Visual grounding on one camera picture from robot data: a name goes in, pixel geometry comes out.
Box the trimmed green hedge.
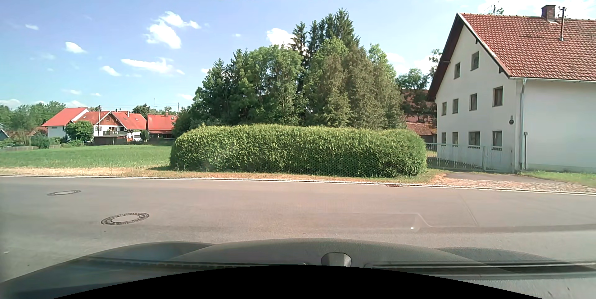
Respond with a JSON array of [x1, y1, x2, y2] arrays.
[[169, 124, 427, 179]]

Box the group of tall trees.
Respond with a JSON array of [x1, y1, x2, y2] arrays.
[[173, 8, 407, 138]]

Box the grey asphalt road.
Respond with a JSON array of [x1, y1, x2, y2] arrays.
[[0, 175, 596, 299]]

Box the red-roofed brown building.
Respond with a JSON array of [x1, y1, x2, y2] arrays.
[[400, 88, 438, 144]]

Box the car's own bonnet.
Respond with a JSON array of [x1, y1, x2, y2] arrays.
[[0, 238, 596, 299]]

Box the white metal fence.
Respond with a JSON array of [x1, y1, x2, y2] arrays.
[[426, 143, 514, 172]]

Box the dry grass verge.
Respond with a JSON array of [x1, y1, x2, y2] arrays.
[[0, 166, 443, 184]]

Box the row of red-roofed houses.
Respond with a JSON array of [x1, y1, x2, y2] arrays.
[[34, 107, 178, 145]]

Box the grass field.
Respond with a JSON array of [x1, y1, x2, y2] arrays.
[[0, 144, 173, 169]]

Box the cobbled driveway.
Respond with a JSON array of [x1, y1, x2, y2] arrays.
[[431, 171, 596, 194]]

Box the round green bush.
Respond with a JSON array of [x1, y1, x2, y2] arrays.
[[65, 120, 95, 143]]

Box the white house with red roof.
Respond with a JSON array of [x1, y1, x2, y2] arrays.
[[427, 5, 596, 174]]

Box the grass strip by house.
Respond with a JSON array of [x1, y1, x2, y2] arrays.
[[521, 170, 596, 187]]

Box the row of distant trees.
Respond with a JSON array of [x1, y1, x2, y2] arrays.
[[0, 101, 67, 146]]

